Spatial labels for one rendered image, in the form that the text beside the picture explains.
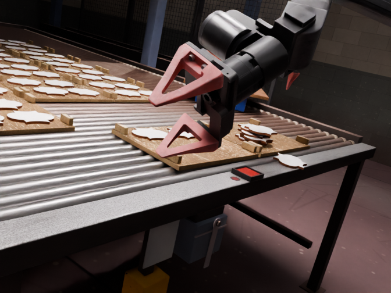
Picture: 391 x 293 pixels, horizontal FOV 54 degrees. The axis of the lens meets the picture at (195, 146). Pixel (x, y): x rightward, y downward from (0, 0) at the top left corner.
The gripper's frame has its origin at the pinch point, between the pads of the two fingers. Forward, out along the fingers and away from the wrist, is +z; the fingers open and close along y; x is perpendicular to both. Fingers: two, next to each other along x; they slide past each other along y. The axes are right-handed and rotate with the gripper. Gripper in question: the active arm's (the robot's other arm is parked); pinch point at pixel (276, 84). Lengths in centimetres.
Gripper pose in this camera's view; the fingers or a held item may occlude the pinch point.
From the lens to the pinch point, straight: 158.9
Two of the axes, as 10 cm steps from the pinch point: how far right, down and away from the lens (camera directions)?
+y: -8.0, -3.4, 5.0
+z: -2.1, 9.3, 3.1
